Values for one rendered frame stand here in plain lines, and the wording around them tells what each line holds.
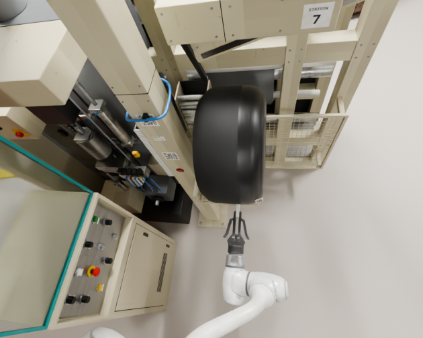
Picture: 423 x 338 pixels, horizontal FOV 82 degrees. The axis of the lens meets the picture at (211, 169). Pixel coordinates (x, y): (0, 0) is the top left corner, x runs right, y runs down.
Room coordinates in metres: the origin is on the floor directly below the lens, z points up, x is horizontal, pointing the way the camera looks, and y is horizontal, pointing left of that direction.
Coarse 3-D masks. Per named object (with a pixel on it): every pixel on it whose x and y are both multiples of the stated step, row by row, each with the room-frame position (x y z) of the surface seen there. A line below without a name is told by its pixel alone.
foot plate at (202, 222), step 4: (220, 208) 0.78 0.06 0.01; (224, 208) 0.77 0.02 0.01; (200, 212) 0.82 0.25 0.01; (220, 212) 0.75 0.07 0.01; (224, 212) 0.73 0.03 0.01; (200, 216) 0.78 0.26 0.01; (220, 216) 0.71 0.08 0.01; (224, 216) 0.70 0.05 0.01; (200, 220) 0.75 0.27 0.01; (204, 220) 0.73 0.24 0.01; (208, 220) 0.72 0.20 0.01; (212, 220) 0.70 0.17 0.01; (216, 220) 0.69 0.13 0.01; (220, 220) 0.67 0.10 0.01; (224, 220) 0.66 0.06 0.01; (200, 224) 0.71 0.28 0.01; (204, 224) 0.69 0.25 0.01; (208, 224) 0.68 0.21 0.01; (212, 224) 0.67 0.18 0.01; (216, 224) 0.65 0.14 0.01; (220, 224) 0.64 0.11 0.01; (224, 224) 0.63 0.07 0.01
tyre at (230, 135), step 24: (216, 96) 0.74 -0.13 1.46; (240, 96) 0.69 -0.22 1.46; (264, 96) 0.70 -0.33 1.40; (216, 120) 0.62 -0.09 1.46; (240, 120) 0.58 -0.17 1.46; (264, 120) 0.56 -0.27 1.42; (216, 144) 0.54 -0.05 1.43; (240, 144) 0.49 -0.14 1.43; (264, 144) 0.48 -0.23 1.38; (216, 168) 0.47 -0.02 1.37; (240, 168) 0.43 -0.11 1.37; (264, 168) 0.42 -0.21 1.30; (216, 192) 0.42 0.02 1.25; (240, 192) 0.38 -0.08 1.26
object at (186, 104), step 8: (184, 80) 1.21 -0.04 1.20; (192, 80) 1.18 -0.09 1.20; (200, 80) 1.16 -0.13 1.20; (208, 80) 1.13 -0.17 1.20; (184, 88) 1.20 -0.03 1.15; (192, 88) 1.18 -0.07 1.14; (200, 88) 1.16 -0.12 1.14; (208, 88) 1.07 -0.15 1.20; (176, 96) 1.11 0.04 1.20; (184, 96) 1.09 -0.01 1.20; (192, 96) 1.07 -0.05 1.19; (200, 96) 1.04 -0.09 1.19; (176, 104) 1.09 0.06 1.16; (184, 104) 1.07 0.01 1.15; (192, 104) 1.05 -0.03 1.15; (184, 112) 1.08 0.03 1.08; (192, 112) 1.06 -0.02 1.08; (184, 120) 1.09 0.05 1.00; (192, 120) 1.07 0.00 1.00
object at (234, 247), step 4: (236, 236) 0.26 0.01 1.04; (240, 236) 0.25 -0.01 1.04; (228, 240) 0.26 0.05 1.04; (236, 240) 0.24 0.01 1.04; (240, 240) 0.24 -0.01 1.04; (228, 244) 0.24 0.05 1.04; (232, 244) 0.23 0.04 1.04; (236, 244) 0.23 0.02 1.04; (240, 244) 0.22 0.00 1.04; (228, 248) 0.22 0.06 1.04; (232, 248) 0.21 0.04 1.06; (236, 248) 0.20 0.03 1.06; (240, 248) 0.20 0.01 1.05; (228, 252) 0.20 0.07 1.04; (232, 252) 0.20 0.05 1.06; (236, 252) 0.19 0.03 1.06; (240, 252) 0.18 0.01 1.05
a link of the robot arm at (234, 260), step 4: (228, 256) 0.19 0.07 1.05; (232, 256) 0.18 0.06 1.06; (236, 256) 0.17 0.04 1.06; (240, 256) 0.17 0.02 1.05; (244, 256) 0.16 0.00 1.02; (228, 260) 0.17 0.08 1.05; (232, 260) 0.16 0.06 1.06; (236, 260) 0.16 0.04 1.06; (240, 260) 0.15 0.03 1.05; (244, 260) 0.15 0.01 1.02; (228, 264) 0.15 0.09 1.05; (232, 264) 0.15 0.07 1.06; (236, 264) 0.14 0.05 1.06; (240, 264) 0.14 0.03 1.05
